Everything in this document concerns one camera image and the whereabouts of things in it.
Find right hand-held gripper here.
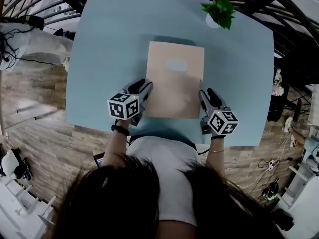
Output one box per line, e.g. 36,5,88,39
198,88,239,136

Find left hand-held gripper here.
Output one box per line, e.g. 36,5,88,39
107,78,154,127

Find tan paper folder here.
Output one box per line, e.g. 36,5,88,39
145,41,206,120

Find person's right forearm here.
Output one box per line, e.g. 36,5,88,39
204,135,226,178

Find person's left forearm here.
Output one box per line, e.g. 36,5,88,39
101,119,131,169

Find black wristband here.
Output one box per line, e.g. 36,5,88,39
111,124,131,137

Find person's white shirt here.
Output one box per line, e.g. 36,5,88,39
125,135,200,227

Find pale flower bouquet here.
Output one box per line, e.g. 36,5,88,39
272,68,285,96

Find white plant pot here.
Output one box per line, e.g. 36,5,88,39
205,13,222,30

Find black chair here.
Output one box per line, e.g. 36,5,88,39
267,83,303,123

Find tablet with blue screen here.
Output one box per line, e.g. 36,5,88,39
93,151,106,169

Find green potted plant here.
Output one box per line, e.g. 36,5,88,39
201,0,236,31

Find black and green shoes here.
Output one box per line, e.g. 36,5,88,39
261,180,279,202

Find white cloth cover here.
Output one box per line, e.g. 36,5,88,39
0,23,75,72

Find black bag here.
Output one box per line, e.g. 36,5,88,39
272,208,294,232

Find black backpack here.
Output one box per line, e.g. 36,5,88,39
10,147,32,181

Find white pillow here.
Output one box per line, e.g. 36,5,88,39
1,150,20,177

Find white wooden shelf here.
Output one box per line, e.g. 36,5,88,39
0,175,57,239

